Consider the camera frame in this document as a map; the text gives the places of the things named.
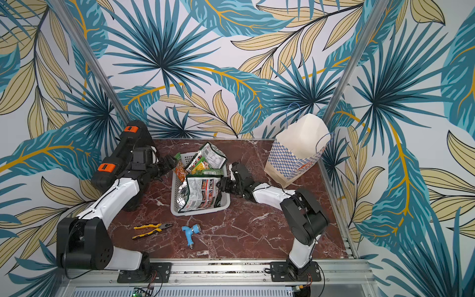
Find right corner aluminium post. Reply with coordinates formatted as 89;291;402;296
323;0;389;126

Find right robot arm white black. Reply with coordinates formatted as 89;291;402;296
218;162;330;272

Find corner aluminium post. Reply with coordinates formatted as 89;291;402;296
323;0;389;126
49;0;130;123

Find green white barcode packet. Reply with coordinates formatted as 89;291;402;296
185;142;227;173

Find black tool case orange latches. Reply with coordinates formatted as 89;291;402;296
91;120;160;212

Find large silver red sauce packet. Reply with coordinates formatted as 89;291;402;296
176;175;222;212

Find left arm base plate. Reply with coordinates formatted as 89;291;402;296
117;262;172;283

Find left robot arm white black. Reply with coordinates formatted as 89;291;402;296
56;147;177;271

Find yellow black pliers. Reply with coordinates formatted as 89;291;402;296
132;223;174;240

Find green yellow corn soup packet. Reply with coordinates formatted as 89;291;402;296
190;157;210;174

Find green orange soup packet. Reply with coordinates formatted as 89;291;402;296
174;153;187;183

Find white perforated plastic basket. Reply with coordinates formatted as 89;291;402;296
171;173;231;217

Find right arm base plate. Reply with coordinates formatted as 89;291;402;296
265;261;322;282

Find blue hose nozzle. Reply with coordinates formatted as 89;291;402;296
181;224;201;249

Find paper bag blue checkered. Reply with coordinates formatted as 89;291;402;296
265;113;333;188

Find aluminium front rail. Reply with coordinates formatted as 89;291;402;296
53;259;380;297

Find left corner aluminium post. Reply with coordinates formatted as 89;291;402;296
49;0;130;123

